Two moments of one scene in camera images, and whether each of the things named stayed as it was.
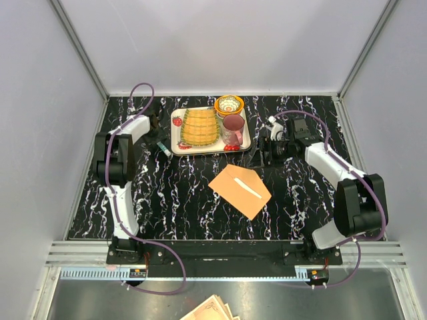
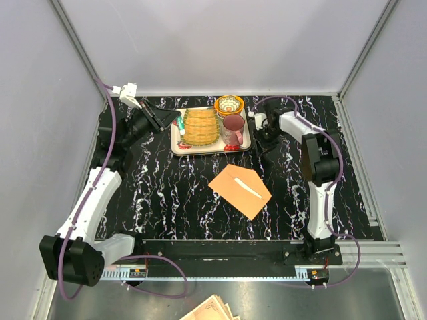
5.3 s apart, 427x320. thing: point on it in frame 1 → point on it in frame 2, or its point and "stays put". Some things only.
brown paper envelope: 237,195 stays put
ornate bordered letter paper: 247,189 stays put
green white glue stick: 164,149 → 181,125
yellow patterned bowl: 227,105 stays put
